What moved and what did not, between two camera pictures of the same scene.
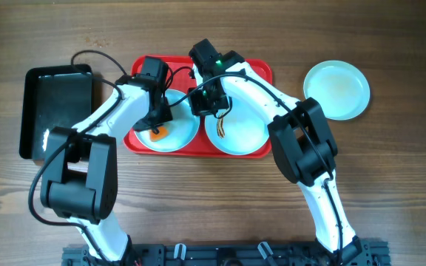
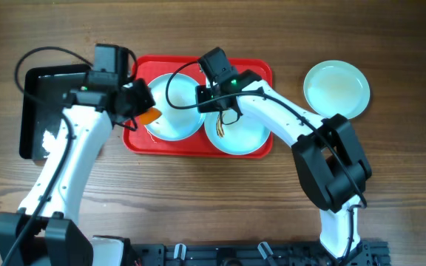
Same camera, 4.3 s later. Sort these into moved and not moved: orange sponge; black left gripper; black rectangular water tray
Moved: orange sponge; black left gripper
Not moved: black rectangular water tray
